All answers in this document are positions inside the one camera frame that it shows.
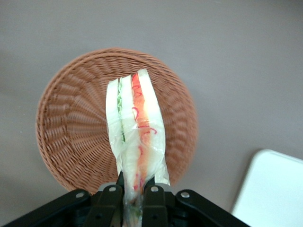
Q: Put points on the plastic-wrapped triangle sandwich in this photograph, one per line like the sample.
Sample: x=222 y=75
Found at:
x=135 y=123

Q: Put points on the white rectangular tray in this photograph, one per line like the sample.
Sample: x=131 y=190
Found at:
x=272 y=189

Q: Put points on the round brown wicker basket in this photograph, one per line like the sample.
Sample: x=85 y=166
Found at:
x=75 y=123

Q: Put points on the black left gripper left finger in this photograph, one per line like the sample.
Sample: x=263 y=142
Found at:
x=71 y=210

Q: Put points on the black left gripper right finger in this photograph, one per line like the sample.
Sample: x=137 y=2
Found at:
x=189 y=210

